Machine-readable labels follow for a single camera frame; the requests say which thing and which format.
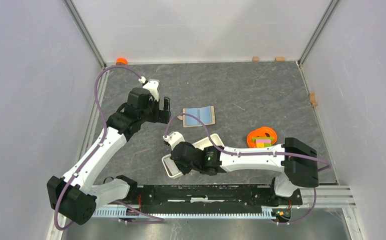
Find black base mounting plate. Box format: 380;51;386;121
122;184;303;214

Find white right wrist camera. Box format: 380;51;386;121
163;131;185;149

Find wooden block right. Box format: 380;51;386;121
275;56;286;62

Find white toothed cable rail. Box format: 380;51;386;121
92;205;276;220

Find coloured toy blocks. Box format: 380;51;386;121
248;136;276;148

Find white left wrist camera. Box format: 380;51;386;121
138;76;160;102

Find white plastic tray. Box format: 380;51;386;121
162;131;226;179

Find beige leather card holder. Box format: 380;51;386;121
177;105;216;128

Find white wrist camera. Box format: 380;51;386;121
163;131;185;149
138;76;160;102

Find orange bowl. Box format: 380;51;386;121
247;126;278;147

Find orange round cap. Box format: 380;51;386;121
115;57;128;65

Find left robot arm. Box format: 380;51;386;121
46;87;171;230

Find curved wooden piece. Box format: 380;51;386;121
309;92;318;108

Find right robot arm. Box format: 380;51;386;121
162;137;319;204

